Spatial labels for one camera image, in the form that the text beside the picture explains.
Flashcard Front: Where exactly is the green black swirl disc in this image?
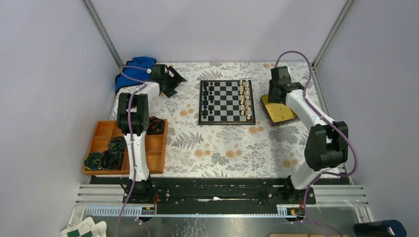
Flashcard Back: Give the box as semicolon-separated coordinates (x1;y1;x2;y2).
84;152;103;171

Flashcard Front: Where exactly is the orange compartment tray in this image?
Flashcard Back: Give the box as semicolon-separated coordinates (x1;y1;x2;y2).
83;118;168;177

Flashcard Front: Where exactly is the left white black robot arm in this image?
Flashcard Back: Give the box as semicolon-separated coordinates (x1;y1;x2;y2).
117;64;186;203

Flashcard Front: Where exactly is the black orange swirl object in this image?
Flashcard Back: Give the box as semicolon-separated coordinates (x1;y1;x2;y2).
147;116;165;135

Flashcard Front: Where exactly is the dark green swirl object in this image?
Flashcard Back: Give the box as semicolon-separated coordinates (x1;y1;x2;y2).
107;136;126;153

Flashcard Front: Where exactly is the black white chess board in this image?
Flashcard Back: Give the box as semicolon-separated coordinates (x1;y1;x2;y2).
198;80;256;125

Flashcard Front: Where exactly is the blue cloth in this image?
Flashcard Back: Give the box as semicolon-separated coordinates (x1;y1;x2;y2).
115;56;157;92

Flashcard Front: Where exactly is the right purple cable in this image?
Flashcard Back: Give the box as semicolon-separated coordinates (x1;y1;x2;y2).
275;50;359;237

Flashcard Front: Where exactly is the dark blue bottle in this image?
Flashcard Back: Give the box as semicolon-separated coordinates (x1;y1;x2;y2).
353;220;407;237

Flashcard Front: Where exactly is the black swirl coaster in tray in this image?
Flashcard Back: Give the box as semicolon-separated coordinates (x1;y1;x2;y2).
101;150;124;170

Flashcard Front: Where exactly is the folded green chess mat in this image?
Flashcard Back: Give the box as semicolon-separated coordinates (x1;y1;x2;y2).
59;217;107;237

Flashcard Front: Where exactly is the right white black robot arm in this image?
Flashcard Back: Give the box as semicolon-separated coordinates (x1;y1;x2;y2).
268;66;348;204

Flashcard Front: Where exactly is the black mounting base rail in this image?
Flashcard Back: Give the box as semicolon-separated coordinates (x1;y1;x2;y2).
120;178;316;205

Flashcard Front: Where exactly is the gold tin box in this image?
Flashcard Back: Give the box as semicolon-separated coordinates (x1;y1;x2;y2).
259;94;300;127

